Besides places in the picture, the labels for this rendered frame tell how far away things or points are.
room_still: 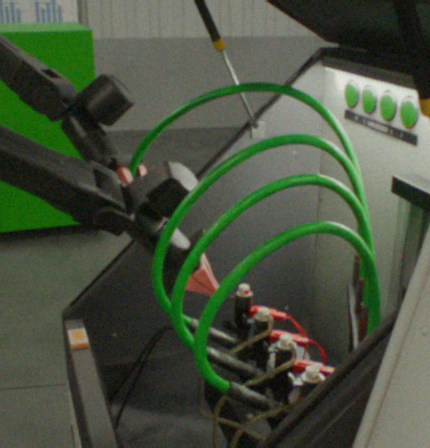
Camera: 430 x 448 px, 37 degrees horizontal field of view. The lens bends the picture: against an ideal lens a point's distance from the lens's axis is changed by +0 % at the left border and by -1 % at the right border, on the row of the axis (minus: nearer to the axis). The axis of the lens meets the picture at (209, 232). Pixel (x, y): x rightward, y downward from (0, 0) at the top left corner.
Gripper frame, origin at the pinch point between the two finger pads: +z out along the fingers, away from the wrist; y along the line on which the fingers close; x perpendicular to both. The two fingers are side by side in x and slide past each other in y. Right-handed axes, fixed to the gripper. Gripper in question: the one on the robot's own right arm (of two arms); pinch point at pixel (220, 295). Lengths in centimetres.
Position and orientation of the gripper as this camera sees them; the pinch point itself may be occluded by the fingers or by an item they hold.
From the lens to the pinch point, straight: 100.0
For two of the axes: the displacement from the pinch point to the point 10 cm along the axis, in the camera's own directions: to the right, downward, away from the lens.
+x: -0.4, -3.3, 9.4
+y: 7.3, -6.6, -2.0
